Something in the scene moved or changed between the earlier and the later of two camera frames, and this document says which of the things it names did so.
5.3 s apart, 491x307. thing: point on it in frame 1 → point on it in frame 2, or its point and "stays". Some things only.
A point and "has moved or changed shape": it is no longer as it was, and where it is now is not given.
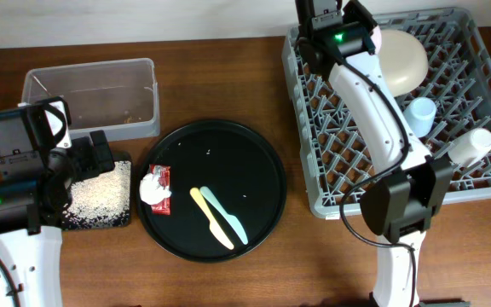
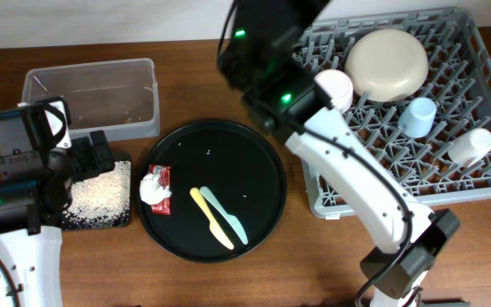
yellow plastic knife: x=215 y=227 stays
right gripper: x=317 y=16 → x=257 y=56
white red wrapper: x=163 y=174 stays
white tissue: x=150 y=190 stays
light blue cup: x=420 y=113 stays
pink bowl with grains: x=377 y=39 has moved or changed shape
